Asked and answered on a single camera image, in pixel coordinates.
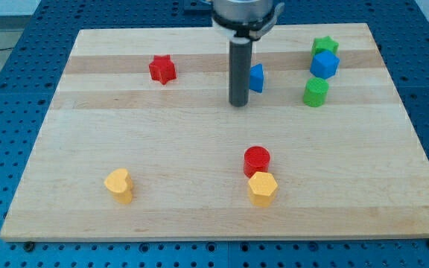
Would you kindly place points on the blue triangle block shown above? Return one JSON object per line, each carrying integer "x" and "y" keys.
{"x": 257, "y": 78}

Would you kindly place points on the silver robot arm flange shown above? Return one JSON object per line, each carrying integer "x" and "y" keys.
{"x": 248, "y": 19}

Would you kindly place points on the blue cube block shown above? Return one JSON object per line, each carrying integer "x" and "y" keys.
{"x": 324, "y": 64}

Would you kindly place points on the red cylinder block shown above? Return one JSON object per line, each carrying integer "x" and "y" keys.
{"x": 256, "y": 159}

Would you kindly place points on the yellow hexagon block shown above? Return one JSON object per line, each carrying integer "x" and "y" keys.
{"x": 262, "y": 189}

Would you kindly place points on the light wooden board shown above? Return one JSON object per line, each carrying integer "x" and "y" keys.
{"x": 352, "y": 168}

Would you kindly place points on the red star block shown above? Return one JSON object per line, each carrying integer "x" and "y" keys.
{"x": 162, "y": 69}

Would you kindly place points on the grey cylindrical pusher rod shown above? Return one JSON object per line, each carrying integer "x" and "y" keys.
{"x": 240, "y": 56}

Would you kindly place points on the yellow heart block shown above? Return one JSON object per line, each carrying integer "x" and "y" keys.
{"x": 120, "y": 185}

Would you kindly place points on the green cylinder block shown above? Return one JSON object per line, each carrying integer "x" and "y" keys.
{"x": 315, "y": 92}

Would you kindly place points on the green star block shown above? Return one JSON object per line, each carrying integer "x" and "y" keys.
{"x": 326, "y": 43}

